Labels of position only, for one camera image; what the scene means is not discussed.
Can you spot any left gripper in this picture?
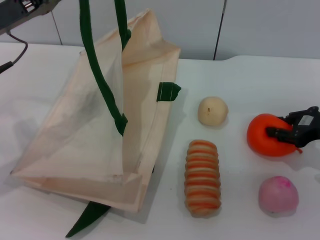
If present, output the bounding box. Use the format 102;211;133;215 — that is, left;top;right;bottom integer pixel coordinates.
0;0;61;36

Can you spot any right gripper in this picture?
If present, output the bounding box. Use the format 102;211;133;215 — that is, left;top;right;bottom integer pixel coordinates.
265;106;320;149

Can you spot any orange toy fruit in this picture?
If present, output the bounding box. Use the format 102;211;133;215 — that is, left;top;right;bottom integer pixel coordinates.
246;113;304;158

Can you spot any cream handbag with green handles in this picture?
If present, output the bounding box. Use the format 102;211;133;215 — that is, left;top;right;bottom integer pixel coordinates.
9;0;182;239

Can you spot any pink toy peach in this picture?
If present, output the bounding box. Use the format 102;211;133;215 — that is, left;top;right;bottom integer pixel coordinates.
258;175;300;218

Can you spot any beige toy fruit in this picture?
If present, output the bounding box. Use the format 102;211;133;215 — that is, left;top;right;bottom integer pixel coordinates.
197;96;230;127

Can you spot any orange striped toy bread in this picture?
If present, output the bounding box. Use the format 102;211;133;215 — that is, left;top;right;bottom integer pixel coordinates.
183;139;222;218

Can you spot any grey cable with plug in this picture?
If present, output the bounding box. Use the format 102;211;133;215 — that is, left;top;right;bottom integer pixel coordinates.
0;31;29;74

